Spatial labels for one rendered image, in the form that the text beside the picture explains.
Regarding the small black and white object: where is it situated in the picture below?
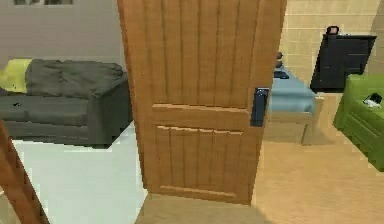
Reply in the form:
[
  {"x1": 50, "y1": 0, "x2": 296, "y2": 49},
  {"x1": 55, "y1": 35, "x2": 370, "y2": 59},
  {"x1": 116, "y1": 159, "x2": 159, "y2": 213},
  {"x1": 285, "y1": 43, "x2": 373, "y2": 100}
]
[{"x1": 362, "y1": 92, "x2": 383, "y2": 109}]

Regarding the brown wooden room door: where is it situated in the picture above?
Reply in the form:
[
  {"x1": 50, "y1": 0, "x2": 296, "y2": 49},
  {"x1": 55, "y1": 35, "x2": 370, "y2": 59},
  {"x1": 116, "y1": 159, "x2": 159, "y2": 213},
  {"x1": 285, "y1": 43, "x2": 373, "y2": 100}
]
[{"x1": 116, "y1": 0, "x2": 288, "y2": 206}]

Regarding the black television set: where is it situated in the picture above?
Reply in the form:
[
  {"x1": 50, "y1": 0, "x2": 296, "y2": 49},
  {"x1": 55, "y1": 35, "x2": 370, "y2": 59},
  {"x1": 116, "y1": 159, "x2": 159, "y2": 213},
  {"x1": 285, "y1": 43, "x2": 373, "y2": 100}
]
[{"x1": 310, "y1": 33, "x2": 378, "y2": 94}]

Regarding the small dark object on bed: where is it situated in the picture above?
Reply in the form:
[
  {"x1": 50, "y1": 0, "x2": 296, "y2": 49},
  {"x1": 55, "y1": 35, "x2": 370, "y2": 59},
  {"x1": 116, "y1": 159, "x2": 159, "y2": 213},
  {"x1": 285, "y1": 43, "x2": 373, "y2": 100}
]
[{"x1": 273, "y1": 51, "x2": 290, "y2": 80}]

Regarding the framed picture on wall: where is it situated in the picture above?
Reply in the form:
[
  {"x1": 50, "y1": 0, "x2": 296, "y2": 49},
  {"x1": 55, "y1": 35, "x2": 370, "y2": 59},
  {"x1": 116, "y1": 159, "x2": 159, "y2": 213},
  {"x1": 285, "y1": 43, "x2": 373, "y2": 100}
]
[{"x1": 13, "y1": 0, "x2": 74, "y2": 6}]

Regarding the yellow-green cushion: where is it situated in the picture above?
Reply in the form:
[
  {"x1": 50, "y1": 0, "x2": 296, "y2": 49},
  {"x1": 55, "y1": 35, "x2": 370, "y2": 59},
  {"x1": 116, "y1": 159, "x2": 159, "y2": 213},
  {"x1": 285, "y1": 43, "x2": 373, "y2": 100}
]
[{"x1": 0, "y1": 58, "x2": 34, "y2": 94}]

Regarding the green sofa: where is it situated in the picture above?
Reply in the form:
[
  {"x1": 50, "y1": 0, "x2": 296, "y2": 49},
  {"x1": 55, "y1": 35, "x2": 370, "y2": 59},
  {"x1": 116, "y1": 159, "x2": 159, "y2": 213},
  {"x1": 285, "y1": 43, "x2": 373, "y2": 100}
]
[{"x1": 332, "y1": 73, "x2": 384, "y2": 173}]

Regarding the dark grey sofa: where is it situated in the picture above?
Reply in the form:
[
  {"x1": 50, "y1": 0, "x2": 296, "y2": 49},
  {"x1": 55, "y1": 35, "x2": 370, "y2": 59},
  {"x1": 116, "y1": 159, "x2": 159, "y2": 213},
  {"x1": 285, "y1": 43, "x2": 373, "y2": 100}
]
[{"x1": 0, "y1": 58, "x2": 134, "y2": 149}]

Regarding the black door handle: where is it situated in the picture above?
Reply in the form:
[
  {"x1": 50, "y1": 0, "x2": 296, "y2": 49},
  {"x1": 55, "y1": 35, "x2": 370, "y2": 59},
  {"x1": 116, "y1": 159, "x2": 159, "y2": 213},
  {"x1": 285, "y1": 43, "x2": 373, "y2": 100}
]
[{"x1": 250, "y1": 87, "x2": 270, "y2": 128}]

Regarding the blue bed with wooden frame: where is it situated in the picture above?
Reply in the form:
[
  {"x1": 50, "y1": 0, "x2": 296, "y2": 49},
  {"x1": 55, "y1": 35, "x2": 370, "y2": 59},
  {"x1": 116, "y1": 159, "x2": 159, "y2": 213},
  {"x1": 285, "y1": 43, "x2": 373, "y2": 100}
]
[{"x1": 263, "y1": 64, "x2": 325, "y2": 146}]

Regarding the brown wooden furniture edge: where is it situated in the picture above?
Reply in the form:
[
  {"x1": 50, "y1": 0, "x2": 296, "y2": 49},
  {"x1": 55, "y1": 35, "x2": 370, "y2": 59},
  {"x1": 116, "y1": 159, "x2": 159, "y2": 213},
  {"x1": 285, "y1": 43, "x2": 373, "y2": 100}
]
[{"x1": 0, "y1": 119, "x2": 51, "y2": 224}]

